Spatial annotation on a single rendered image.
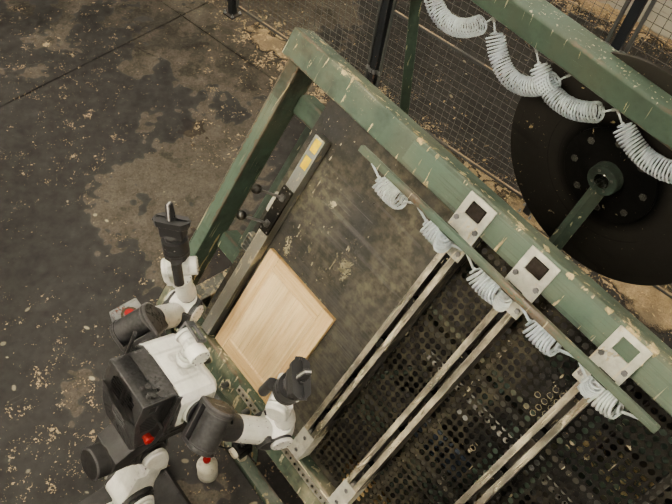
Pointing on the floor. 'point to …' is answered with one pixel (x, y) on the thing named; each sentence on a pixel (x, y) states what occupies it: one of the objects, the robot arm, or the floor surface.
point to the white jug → (207, 469)
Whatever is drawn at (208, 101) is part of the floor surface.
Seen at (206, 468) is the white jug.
